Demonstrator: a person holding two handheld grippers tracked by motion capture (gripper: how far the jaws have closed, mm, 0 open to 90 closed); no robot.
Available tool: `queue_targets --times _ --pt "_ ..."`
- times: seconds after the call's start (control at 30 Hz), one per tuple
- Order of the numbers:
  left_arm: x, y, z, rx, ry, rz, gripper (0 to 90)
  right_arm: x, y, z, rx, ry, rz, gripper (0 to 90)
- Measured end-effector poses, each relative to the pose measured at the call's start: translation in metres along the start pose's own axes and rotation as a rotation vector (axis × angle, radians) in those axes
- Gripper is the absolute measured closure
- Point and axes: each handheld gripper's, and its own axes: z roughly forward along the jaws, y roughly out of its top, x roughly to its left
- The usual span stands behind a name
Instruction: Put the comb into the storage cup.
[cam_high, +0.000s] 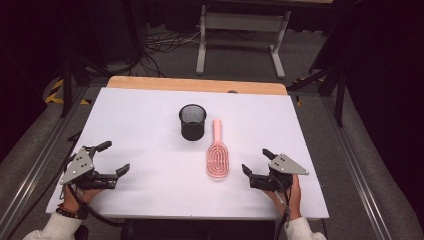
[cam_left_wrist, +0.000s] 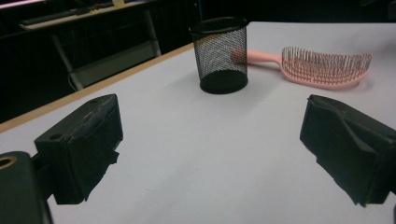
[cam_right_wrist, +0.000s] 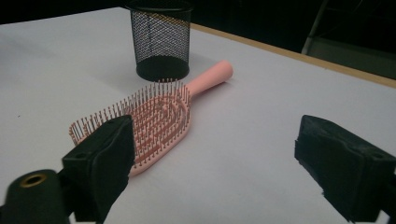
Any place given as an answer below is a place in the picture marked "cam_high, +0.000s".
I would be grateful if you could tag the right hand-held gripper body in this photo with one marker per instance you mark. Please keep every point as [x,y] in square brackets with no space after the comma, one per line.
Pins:
[286,165]

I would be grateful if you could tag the black mesh pen holder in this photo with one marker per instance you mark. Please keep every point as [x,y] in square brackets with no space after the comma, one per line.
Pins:
[192,128]

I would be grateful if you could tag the person's right hand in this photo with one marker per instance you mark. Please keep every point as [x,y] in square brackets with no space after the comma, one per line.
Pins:
[295,200]

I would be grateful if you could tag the pink hairbrush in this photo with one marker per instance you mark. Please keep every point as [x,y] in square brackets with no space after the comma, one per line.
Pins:
[218,160]

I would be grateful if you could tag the grey metal table frame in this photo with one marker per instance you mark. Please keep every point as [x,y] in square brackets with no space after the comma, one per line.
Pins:
[243,22]

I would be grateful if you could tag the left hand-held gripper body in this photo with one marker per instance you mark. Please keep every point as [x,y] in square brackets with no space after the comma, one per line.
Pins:
[78,166]

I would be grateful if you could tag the white board table cover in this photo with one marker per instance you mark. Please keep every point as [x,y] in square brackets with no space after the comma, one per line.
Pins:
[150,186]

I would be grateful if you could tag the aluminium floor rail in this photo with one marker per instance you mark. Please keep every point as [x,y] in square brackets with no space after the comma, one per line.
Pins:
[356,173]
[36,173]

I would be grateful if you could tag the person's left hand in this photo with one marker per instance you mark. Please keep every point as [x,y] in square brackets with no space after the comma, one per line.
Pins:
[75,200]

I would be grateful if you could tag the yellow black hazard tape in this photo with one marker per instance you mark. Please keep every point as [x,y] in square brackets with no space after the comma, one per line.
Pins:
[55,95]

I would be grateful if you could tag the black metal stand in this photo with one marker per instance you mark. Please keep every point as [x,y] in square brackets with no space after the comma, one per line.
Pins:
[66,86]
[339,96]

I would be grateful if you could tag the wooden table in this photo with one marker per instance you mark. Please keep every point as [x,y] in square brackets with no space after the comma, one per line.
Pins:
[186,84]

